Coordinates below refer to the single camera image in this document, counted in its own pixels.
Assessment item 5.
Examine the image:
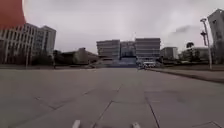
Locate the grey paved plaza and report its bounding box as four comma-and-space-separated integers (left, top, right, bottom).
0, 67, 224, 128

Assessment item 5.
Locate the grey twin-block building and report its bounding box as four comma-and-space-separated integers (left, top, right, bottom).
96, 37, 162, 68

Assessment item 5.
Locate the low sloped-roof building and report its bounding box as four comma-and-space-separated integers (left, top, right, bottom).
53, 47, 100, 66

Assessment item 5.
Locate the vehicle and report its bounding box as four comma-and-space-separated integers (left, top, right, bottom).
142, 61, 157, 69

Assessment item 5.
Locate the low pale building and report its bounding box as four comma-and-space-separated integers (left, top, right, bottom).
160, 46, 179, 61

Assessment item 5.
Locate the low wide building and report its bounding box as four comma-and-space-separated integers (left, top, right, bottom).
179, 46, 211, 62

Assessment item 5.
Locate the raised paved strip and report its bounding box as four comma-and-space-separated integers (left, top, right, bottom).
146, 67, 224, 84

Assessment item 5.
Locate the large pale multistorey building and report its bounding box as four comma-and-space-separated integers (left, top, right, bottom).
0, 22, 57, 66

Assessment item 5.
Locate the tall grey building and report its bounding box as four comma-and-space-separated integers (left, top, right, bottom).
207, 8, 224, 65

